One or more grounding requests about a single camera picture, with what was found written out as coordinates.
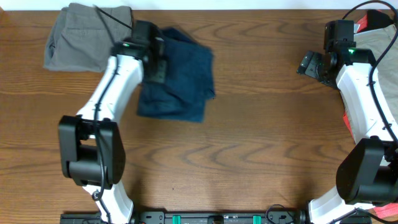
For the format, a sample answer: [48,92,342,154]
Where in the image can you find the dark blue shorts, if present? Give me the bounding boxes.
[137,27,216,123]

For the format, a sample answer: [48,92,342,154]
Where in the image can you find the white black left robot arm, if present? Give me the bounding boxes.
[58,37,167,223]

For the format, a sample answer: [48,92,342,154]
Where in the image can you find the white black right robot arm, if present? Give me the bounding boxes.
[297,47,397,223]

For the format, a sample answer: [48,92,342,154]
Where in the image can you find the beige garment in pile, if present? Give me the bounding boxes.
[354,25,397,120]

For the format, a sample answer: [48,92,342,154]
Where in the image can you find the black garment in pile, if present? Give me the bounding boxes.
[363,10,396,31]

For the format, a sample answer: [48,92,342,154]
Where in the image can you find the folded grey shorts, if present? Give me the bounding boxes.
[44,3,132,72]

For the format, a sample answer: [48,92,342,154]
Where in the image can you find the red garment in pile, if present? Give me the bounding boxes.
[341,15,398,218]

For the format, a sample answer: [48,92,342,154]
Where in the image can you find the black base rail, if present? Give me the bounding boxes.
[60,210,310,224]

